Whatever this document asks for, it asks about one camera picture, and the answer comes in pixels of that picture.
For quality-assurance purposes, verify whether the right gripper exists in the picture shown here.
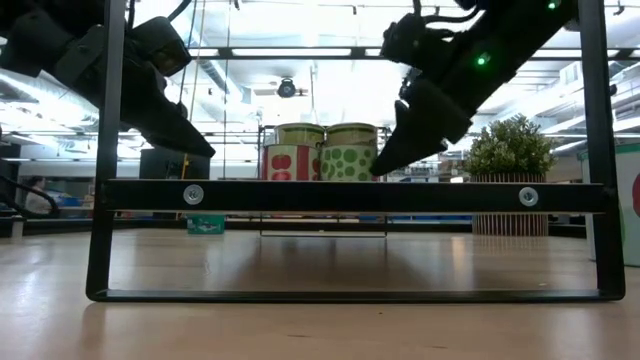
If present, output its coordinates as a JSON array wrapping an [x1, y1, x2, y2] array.
[[370, 4, 539, 177]]

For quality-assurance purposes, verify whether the red white tomato can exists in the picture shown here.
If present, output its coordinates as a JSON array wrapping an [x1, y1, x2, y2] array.
[[262, 143, 321, 182]]

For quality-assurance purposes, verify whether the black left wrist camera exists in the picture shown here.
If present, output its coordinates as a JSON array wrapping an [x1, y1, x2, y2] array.
[[127, 16, 194, 76]]

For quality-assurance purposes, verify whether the black overhead crossbar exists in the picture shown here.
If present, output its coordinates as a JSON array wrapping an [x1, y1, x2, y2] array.
[[187, 45, 640, 62]]

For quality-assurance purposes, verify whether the white teal can red print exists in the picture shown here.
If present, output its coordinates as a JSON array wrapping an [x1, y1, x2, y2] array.
[[577, 142, 640, 268]]

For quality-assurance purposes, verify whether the black aluminium table frame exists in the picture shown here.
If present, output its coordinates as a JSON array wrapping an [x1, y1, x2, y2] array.
[[0, 214, 589, 239]]

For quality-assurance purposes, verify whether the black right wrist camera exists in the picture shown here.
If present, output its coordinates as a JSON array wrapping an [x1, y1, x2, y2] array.
[[379, 12, 451, 71]]

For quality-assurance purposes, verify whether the potted plant slatted pot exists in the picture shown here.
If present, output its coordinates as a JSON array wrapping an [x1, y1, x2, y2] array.
[[462, 113, 559, 237]]

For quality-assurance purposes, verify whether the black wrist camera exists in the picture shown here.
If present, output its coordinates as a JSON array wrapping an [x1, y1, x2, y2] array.
[[379, 12, 451, 71], [127, 16, 194, 76]]

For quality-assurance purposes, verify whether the black hanging camera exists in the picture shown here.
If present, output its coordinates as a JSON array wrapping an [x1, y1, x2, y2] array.
[[398, 67, 416, 101]]

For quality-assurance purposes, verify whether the green dotted peas can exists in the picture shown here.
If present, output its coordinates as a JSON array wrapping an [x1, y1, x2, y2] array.
[[319, 143, 379, 182]]

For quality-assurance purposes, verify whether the small teal fish can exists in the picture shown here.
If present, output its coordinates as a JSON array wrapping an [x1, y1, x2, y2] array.
[[186, 213, 226, 235]]

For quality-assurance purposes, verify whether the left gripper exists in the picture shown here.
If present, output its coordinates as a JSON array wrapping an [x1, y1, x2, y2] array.
[[54, 23, 217, 159]]

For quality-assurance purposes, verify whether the wooden shelf black metal frame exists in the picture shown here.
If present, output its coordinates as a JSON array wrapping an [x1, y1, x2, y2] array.
[[84, 0, 626, 304]]

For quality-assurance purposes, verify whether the person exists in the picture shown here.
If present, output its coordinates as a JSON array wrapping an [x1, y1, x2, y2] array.
[[23, 175, 55, 217]]

